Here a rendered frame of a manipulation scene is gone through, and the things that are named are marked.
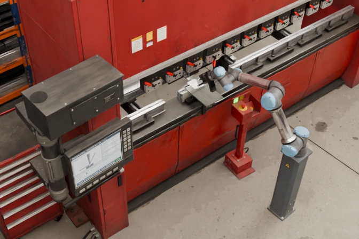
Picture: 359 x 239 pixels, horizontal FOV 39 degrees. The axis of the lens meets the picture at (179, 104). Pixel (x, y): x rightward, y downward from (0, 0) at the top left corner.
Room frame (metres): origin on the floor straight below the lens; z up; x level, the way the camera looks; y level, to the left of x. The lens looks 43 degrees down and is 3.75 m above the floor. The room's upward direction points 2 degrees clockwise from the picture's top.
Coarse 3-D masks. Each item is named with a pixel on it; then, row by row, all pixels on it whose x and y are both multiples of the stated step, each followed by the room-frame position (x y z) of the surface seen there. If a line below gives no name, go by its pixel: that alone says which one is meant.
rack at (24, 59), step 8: (0, 0) 3.82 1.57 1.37; (8, 0) 3.87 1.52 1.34; (16, 0) 3.91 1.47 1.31; (16, 8) 3.91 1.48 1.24; (16, 16) 3.89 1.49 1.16; (16, 24) 3.88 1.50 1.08; (0, 32) 3.79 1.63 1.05; (8, 32) 3.82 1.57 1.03; (16, 32) 3.87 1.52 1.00; (24, 40) 3.91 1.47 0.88; (24, 48) 3.90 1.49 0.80; (24, 56) 3.88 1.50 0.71; (8, 64) 3.77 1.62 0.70; (16, 64) 3.82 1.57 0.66; (24, 64) 3.87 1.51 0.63; (0, 72) 3.71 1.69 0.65; (32, 80) 3.93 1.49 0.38; (24, 88) 3.84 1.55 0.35; (8, 96) 3.72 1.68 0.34; (16, 96) 3.77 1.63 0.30; (0, 104) 3.65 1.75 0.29
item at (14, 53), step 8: (0, 40) 4.09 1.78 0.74; (8, 40) 4.09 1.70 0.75; (16, 40) 4.12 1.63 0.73; (0, 48) 4.00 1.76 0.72; (8, 48) 3.95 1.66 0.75; (16, 48) 3.95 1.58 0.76; (0, 56) 3.78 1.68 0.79; (8, 56) 3.81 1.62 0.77; (16, 56) 3.86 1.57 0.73; (0, 64) 3.75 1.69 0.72
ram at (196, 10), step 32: (128, 0) 2.81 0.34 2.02; (160, 0) 2.97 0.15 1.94; (192, 0) 3.15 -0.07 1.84; (224, 0) 3.35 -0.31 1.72; (256, 0) 3.58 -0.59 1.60; (288, 0) 3.83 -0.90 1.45; (128, 32) 2.81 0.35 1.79; (192, 32) 3.16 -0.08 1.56; (224, 32) 3.37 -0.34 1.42; (128, 64) 2.80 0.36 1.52
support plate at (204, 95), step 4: (204, 84) 3.22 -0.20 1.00; (188, 88) 3.17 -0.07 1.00; (192, 88) 3.17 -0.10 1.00; (204, 88) 3.17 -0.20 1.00; (208, 88) 3.18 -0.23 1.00; (192, 92) 3.12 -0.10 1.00; (196, 92) 3.12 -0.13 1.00; (200, 92) 3.12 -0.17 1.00; (204, 92) 3.12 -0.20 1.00; (208, 92) 3.12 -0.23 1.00; (212, 92) 3.12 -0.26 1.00; (216, 92) 3.13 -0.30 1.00; (196, 96) 3.07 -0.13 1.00; (200, 96) 3.07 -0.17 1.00; (204, 96) 3.08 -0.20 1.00; (208, 96) 3.08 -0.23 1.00; (212, 96) 3.08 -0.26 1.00; (216, 96) 3.08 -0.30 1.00; (220, 96) 3.08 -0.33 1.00; (200, 100) 3.02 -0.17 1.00; (204, 100) 3.03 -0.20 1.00; (208, 100) 3.03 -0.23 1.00; (212, 100) 3.03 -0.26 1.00; (216, 100) 3.03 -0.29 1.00; (204, 104) 2.98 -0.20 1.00; (208, 104) 2.98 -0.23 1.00
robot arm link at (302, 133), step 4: (296, 128) 2.75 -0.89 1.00; (300, 128) 2.75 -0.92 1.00; (304, 128) 2.75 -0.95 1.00; (296, 132) 2.70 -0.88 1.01; (300, 132) 2.70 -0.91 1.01; (304, 132) 2.70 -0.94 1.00; (308, 132) 2.71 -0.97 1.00; (296, 136) 2.67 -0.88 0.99; (300, 136) 2.67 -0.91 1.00; (304, 136) 2.67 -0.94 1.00; (308, 136) 2.69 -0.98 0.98; (304, 140) 2.66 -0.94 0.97; (304, 144) 2.65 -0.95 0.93
